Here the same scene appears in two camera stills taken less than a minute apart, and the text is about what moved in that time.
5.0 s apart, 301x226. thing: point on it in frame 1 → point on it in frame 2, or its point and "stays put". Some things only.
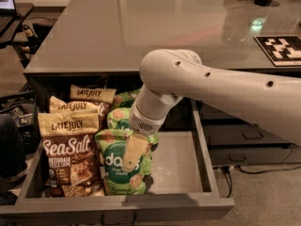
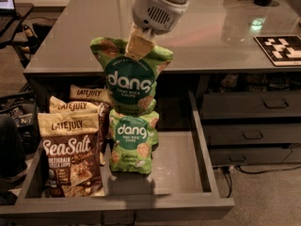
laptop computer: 8,18 stays put
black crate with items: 23,108 stays put
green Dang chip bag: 111,144 → 131,83
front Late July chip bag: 73,153 stays put
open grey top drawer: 182,184 stays put
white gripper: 141,122 → 155,12
